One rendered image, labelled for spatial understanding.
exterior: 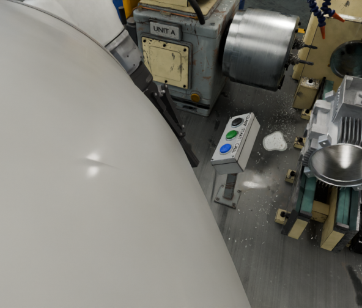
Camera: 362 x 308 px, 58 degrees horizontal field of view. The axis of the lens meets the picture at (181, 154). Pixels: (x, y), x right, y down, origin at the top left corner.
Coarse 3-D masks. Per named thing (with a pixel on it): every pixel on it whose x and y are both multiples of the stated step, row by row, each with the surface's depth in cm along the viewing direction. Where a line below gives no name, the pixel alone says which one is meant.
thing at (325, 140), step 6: (330, 96) 88; (324, 138) 78; (330, 138) 78; (324, 144) 78; (330, 144) 78; (306, 168) 88; (306, 174) 88; (312, 174) 87; (354, 186) 85; (360, 186) 84
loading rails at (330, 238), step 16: (320, 96) 113; (304, 112) 123; (304, 144) 113; (288, 176) 104; (304, 176) 90; (304, 192) 88; (336, 192) 91; (352, 192) 87; (288, 208) 93; (304, 208) 85; (320, 208) 93; (336, 208) 85; (352, 208) 84; (288, 224) 88; (304, 224) 85; (336, 224) 81; (352, 224) 81; (336, 240) 85
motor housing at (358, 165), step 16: (320, 112) 87; (336, 128) 80; (352, 128) 78; (336, 144) 77; (352, 144) 76; (304, 160) 85; (320, 160) 91; (336, 160) 92; (352, 160) 90; (320, 176) 88; (336, 176) 89; (352, 176) 87
